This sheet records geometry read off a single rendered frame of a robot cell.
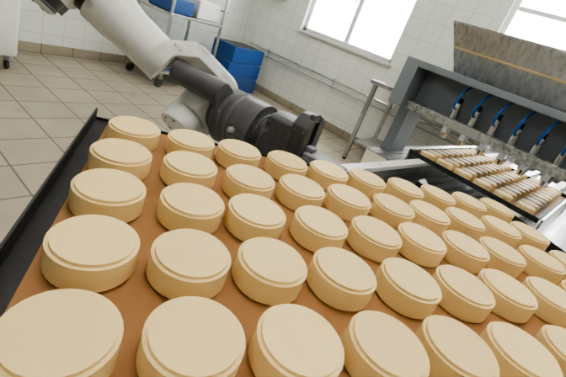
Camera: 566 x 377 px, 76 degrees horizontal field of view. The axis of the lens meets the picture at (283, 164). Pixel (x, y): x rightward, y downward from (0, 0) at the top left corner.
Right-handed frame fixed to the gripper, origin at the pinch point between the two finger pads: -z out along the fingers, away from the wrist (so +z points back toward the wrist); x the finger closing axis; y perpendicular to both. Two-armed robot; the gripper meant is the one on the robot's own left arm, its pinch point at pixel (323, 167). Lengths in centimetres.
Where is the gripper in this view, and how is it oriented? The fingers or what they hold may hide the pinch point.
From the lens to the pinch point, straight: 50.9
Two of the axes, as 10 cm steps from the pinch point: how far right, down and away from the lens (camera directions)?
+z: -8.1, -4.6, 3.7
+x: 3.2, -8.7, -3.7
